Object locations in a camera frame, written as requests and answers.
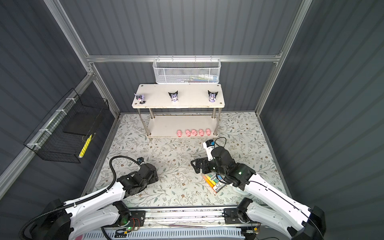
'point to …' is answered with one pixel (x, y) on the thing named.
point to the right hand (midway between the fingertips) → (199, 162)
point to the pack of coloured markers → (212, 180)
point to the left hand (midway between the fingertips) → (153, 174)
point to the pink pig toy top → (208, 131)
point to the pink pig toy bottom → (179, 133)
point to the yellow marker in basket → (87, 142)
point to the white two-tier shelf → (179, 110)
